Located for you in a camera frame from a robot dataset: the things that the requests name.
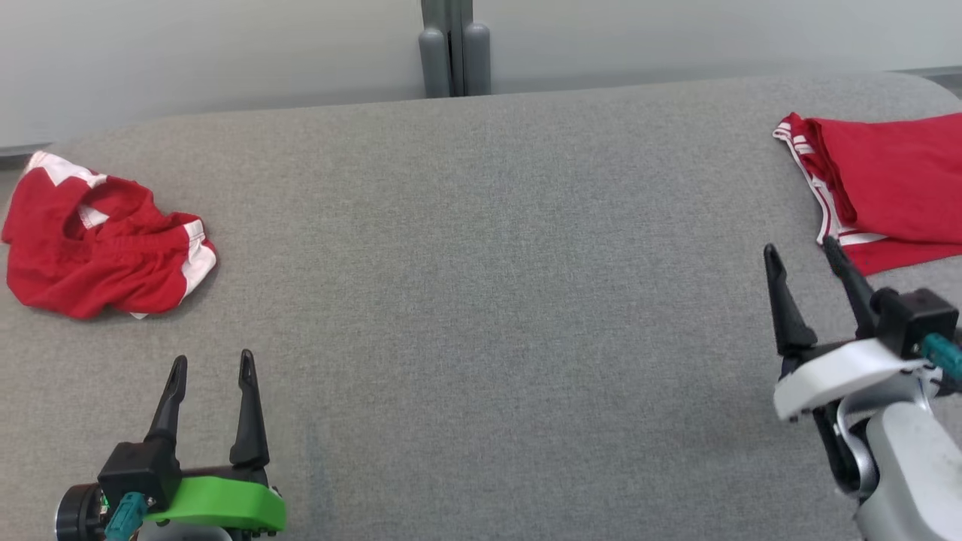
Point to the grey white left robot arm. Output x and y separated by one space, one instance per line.
180 535

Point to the grey partition post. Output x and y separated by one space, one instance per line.
451 52

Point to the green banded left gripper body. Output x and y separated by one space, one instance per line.
225 503

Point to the red and white shorts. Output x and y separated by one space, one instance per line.
98 270

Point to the red jersey number 23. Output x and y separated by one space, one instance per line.
894 180

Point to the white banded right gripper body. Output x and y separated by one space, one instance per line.
834 372

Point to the grey fabric sofa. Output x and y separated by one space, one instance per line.
488 338

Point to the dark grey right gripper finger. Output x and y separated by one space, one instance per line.
853 289
789 315

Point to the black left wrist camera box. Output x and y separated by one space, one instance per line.
139 469

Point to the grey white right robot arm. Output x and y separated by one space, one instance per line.
909 466

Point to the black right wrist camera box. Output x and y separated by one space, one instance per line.
913 319

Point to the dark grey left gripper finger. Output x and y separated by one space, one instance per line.
169 406
249 421

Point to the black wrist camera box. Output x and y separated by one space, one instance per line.
139 469
913 319

